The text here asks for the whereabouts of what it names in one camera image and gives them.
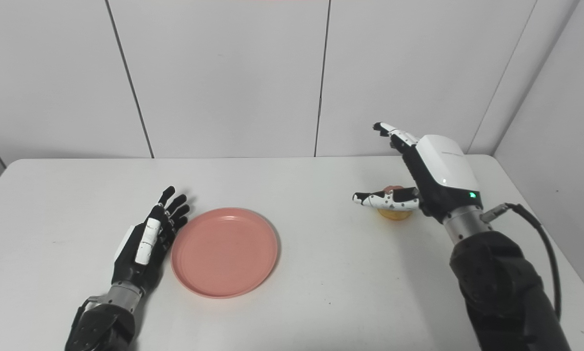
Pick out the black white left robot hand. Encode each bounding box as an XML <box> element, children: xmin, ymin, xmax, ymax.
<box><xmin>111</xmin><ymin>186</ymin><xmax>191</xmax><ymax>296</ymax></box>

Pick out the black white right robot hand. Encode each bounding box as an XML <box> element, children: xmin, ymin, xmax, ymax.
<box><xmin>353</xmin><ymin>122</ymin><xmax>483</xmax><ymax>224</ymax></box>

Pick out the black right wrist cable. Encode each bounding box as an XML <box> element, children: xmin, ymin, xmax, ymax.
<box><xmin>482</xmin><ymin>203</ymin><xmax>563</xmax><ymax>321</ymax></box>

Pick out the pink round plate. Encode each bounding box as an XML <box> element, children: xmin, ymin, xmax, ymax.
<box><xmin>171</xmin><ymin>208</ymin><xmax>279</xmax><ymax>299</ymax></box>

